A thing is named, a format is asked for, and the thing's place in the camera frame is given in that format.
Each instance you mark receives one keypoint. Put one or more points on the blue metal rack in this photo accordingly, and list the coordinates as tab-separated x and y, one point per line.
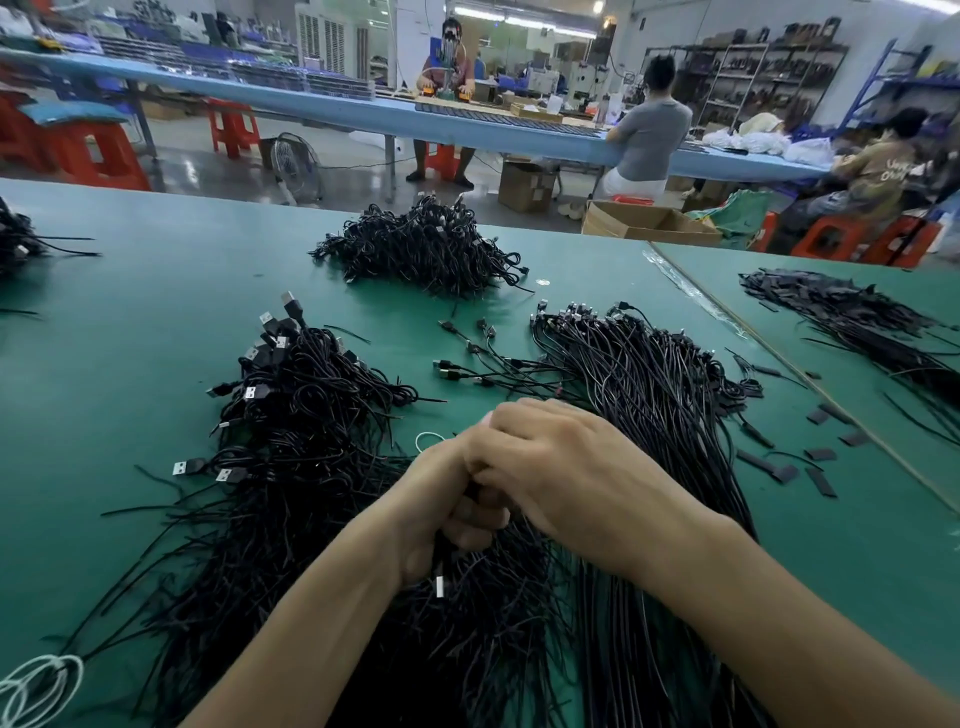
903	83

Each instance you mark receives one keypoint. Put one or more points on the pile of white bags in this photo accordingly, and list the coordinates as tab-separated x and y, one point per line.
768	146

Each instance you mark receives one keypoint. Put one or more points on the small cardboard box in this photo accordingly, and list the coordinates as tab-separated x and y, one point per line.
528	188

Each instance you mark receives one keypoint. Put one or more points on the metal storage shelf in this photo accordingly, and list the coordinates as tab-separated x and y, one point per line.
765	68

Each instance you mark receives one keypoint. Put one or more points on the person's left hand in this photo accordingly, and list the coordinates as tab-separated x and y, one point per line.
435	510

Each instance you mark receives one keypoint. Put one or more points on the white pillar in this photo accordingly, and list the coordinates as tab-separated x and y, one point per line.
419	42

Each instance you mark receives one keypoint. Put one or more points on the green bag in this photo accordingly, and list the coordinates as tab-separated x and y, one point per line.
740	218

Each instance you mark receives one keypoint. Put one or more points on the open cardboard box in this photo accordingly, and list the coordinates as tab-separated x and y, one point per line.
651	224

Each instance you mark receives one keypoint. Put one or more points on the person's left forearm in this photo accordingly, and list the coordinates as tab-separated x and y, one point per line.
293	660

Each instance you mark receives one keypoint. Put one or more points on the person's right hand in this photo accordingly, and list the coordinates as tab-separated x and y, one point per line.
593	488

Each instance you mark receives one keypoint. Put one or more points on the scattered dark tie pieces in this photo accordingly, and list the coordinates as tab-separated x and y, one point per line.
825	480

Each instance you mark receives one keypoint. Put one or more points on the red plastic stool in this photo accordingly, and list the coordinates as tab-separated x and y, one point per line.
441	162
833	237
15	129
233	131

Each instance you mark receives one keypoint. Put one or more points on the long blue workbench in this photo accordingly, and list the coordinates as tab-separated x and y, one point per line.
393	117

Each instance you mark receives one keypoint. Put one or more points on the person's right forearm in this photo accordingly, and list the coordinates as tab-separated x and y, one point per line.
818	645

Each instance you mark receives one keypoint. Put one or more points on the grey floor fan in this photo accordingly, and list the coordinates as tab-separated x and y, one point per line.
294	168

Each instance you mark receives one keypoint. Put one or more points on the red stool with blue seat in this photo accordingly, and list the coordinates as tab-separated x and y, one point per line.
87	147

